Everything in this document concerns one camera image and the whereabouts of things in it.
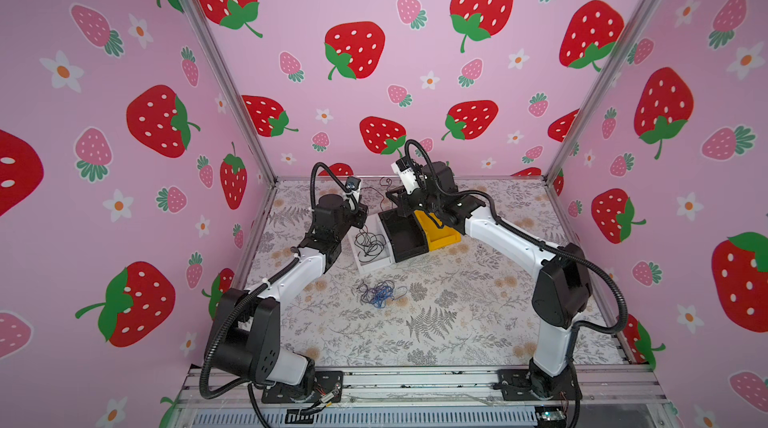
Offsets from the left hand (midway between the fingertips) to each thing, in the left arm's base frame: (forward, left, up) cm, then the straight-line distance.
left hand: (359, 194), depth 86 cm
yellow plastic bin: (-4, -24, -17) cm, 30 cm away
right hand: (-2, -8, +3) cm, 9 cm away
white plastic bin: (-4, -2, -21) cm, 21 cm away
